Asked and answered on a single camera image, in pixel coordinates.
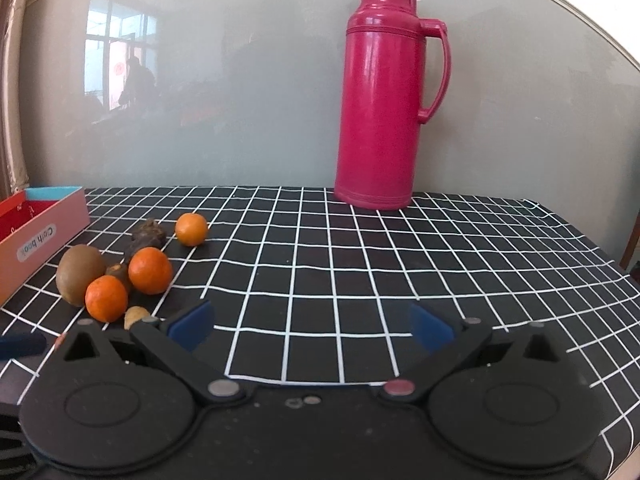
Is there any dark wrinkled passion fruit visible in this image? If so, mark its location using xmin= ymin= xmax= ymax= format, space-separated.
xmin=125 ymin=218 xmax=167 ymax=263

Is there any small orange mandarin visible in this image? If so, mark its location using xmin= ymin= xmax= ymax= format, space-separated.
xmin=175 ymin=214 xmax=208 ymax=247

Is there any small tan longan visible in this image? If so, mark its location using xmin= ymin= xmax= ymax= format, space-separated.
xmin=124 ymin=306 xmax=151 ymax=330

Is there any beige lace curtain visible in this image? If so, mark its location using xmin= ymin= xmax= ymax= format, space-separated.
xmin=1 ymin=0 xmax=29 ymax=198

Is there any colourful cardboard box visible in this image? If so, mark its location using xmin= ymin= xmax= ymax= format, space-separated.
xmin=0 ymin=186 xmax=89 ymax=304

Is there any large orange mandarin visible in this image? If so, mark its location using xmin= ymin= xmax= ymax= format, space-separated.
xmin=128 ymin=247 xmax=174 ymax=296

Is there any small brown chestnut fruit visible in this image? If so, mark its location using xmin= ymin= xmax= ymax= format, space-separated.
xmin=105 ymin=263 xmax=131 ymax=292

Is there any black white grid tablecloth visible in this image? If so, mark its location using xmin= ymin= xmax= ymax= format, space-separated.
xmin=1 ymin=186 xmax=639 ymax=479

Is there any pink thermos flask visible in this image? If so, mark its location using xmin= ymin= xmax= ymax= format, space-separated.
xmin=334 ymin=0 xmax=451 ymax=210

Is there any brown kiwi fruit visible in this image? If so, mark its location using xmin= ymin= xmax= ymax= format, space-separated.
xmin=55 ymin=245 xmax=106 ymax=308

